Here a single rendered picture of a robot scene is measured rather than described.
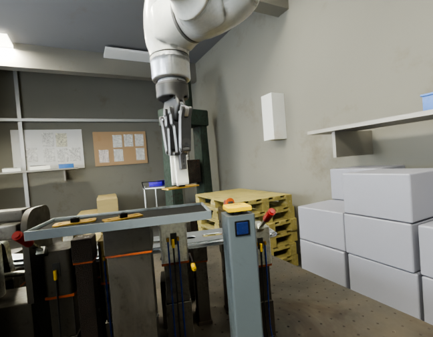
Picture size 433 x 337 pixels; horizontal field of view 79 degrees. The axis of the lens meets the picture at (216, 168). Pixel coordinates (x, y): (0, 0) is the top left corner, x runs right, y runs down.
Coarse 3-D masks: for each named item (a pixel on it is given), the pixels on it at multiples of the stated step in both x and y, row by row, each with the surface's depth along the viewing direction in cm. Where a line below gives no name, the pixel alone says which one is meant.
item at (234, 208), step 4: (228, 204) 68; (232, 204) 67; (236, 204) 67; (240, 204) 66; (244, 204) 66; (224, 208) 66; (228, 208) 62; (232, 208) 62; (236, 208) 62; (240, 208) 62; (244, 208) 63; (248, 208) 63; (228, 212) 62; (232, 212) 62; (236, 212) 64; (240, 212) 64
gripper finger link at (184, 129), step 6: (180, 108) 55; (180, 114) 56; (180, 120) 56; (186, 120) 57; (180, 126) 56; (186, 126) 57; (180, 132) 56; (186, 132) 57; (180, 138) 57; (186, 138) 57; (180, 144) 57; (186, 144) 57; (180, 150) 57; (186, 150) 58
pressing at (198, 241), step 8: (192, 232) 104; (200, 232) 103; (208, 232) 102; (216, 232) 101; (272, 232) 94; (192, 240) 93; (200, 240) 92; (208, 240) 90; (216, 240) 90; (152, 248) 86; (192, 248) 88; (16, 256) 90; (16, 264) 82
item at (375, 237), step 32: (352, 192) 157; (384, 192) 140; (416, 192) 131; (320, 224) 180; (352, 224) 158; (384, 224) 141; (416, 224) 131; (320, 256) 182; (352, 256) 161; (384, 256) 142; (416, 256) 131; (352, 288) 162; (384, 288) 144; (416, 288) 130
